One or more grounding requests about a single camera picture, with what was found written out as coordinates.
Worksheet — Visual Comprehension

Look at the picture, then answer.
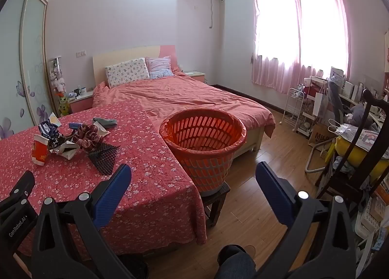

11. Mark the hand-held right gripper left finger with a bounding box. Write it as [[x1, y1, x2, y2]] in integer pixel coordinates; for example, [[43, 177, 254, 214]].
[[30, 164, 146, 279]]

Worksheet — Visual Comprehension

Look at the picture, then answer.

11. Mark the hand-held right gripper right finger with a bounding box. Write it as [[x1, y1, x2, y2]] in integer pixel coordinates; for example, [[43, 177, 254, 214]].
[[255, 161, 357, 279]]

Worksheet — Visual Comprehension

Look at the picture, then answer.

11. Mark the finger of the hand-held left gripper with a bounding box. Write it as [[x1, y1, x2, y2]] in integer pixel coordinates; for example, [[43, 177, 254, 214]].
[[0, 170, 36, 207]]

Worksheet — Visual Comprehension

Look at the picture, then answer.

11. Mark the orange plastic laundry basket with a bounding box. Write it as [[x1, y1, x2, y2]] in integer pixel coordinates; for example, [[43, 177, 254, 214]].
[[159, 108, 247, 197]]

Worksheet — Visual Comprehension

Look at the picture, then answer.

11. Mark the black foam mesh net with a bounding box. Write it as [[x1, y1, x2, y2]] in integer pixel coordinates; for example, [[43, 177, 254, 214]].
[[88, 142, 120, 176]]

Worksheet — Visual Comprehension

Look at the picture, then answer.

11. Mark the red paper cup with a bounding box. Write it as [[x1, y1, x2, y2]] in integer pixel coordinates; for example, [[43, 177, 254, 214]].
[[32, 134, 50, 167]]

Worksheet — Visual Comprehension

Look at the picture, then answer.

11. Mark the red floral tablecloth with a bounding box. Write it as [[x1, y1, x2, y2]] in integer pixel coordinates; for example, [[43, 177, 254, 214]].
[[0, 100, 208, 264]]

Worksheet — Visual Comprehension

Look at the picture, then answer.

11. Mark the red checked fabric scrunchie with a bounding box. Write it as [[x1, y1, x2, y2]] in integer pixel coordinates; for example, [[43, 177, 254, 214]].
[[73, 124, 106, 154]]

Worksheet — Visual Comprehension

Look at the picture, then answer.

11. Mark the dark wooden stool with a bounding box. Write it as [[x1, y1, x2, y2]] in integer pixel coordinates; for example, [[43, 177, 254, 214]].
[[199, 182, 231, 228]]

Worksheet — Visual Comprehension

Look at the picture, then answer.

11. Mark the blue white snack packet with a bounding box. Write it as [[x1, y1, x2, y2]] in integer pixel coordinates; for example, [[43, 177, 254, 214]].
[[38, 113, 62, 140]]

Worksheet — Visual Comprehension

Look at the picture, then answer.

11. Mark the grey sock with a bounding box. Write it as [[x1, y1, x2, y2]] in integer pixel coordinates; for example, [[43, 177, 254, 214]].
[[93, 117, 118, 129]]

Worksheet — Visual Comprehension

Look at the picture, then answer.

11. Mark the brown cardboard bag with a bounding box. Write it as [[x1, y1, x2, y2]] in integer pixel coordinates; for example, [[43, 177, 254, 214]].
[[308, 122, 335, 150]]

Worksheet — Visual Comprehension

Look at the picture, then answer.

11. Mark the white shelf trolley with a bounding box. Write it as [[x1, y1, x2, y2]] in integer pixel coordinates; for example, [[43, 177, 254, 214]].
[[299, 94, 320, 137]]

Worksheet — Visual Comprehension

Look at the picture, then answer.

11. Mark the person's knee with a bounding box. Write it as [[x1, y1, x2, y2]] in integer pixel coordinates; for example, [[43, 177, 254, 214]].
[[216, 245, 265, 279]]

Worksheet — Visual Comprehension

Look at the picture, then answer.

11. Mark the yellow plastic basin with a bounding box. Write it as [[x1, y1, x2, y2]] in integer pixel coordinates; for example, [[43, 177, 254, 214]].
[[334, 137, 389, 174]]

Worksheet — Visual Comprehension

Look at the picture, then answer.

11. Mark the green yellow plush toy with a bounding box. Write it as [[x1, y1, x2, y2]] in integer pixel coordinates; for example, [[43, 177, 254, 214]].
[[59, 94, 71, 117]]

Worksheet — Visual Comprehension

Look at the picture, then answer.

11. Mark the pink white nightstand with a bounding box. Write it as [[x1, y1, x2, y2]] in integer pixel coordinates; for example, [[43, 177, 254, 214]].
[[68, 90, 94, 114], [182, 71, 207, 85]]

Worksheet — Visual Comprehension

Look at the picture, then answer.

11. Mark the white paper bag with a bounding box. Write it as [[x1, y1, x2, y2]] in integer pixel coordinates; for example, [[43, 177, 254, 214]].
[[312, 92, 330, 117]]

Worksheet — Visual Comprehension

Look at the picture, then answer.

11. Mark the grey office chair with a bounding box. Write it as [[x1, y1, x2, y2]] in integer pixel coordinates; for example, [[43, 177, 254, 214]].
[[326, 80, 347, 122]]

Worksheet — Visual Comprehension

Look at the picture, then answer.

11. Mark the clear tube of plush toys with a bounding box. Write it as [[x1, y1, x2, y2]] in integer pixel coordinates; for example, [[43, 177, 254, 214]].
[[49, 57, 66, 98]]

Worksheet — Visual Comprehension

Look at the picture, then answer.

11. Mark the flower print sliding wardrobe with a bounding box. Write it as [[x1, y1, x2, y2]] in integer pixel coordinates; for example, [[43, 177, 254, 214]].
[[0, 0, 62, 140]]

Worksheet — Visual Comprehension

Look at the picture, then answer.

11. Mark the floral print pillow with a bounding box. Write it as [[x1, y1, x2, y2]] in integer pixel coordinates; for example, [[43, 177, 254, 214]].
[[105, 58, 150, 88]]

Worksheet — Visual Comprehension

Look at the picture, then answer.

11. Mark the pink curtain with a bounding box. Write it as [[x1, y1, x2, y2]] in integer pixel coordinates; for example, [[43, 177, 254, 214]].
[[249, 0, 352, 95]]

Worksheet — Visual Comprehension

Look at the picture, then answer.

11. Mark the dark wooden chair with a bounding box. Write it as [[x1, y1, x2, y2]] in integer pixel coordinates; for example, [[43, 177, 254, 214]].
[[315, 88, 389, 207]]

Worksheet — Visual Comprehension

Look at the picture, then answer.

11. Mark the pink striped pillow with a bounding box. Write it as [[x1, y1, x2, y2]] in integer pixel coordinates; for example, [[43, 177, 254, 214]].
[[145, 56, 175, 79]]

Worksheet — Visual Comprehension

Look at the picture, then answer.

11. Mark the beige wooden bed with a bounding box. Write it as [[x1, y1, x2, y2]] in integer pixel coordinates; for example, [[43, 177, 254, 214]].
[[93, 45, 265, 156]]

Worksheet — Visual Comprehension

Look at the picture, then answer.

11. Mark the white air conditioner pipe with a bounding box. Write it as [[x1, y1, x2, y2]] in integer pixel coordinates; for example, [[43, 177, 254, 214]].
[[209, 0, 226, 29]]

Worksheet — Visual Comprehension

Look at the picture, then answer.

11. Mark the white wire cart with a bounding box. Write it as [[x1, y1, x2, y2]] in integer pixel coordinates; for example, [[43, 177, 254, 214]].
[[282, 87, 305, 133]]

